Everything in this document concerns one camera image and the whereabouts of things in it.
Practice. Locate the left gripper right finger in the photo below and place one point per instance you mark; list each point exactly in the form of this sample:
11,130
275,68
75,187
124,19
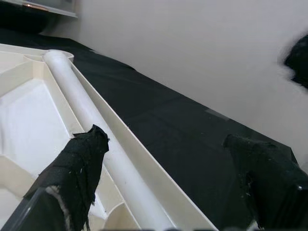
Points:
269,183

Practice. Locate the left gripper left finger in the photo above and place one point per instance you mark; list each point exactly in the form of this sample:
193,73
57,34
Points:
77,163

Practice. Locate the white plastic table top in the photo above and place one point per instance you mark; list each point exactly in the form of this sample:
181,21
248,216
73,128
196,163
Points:
24,115

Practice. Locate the white plastic table leg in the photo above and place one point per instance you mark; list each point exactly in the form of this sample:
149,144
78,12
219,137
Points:
77,96

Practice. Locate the black table cloth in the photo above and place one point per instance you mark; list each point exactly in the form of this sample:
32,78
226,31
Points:
168,125

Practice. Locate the clear plastic container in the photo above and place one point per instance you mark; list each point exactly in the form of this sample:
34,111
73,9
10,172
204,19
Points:
60,9

